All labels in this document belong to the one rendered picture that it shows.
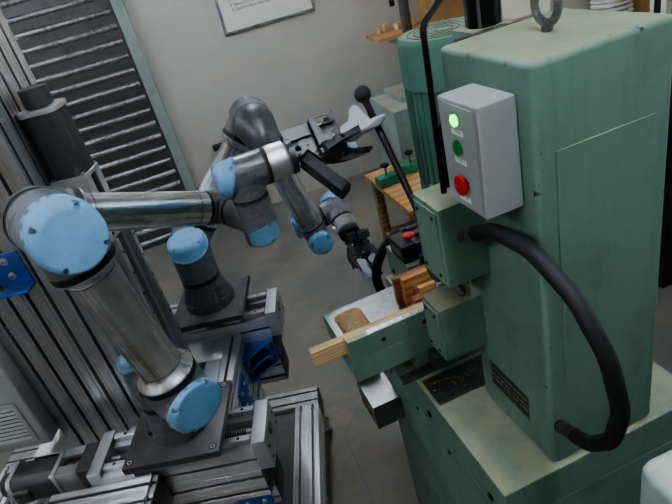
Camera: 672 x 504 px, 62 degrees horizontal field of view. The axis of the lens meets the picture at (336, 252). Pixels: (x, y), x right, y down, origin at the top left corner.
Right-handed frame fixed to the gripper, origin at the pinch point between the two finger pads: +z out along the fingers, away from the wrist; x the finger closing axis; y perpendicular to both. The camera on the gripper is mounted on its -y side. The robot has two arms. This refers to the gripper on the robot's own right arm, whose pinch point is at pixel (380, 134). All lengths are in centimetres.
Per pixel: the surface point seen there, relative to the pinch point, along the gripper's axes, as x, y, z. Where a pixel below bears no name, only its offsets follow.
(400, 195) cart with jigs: 148, 23, 51
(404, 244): 25.0, -19.4, 2.7
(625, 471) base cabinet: 3, -80, 17
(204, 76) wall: 242, 172, -6
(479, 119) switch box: -44.3, -19.0, -3.9
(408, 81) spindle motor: -14.8, 2.5, 3.8
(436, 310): -7.1, -37.8, -7.3
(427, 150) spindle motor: -7.2, -8.9, 4.6
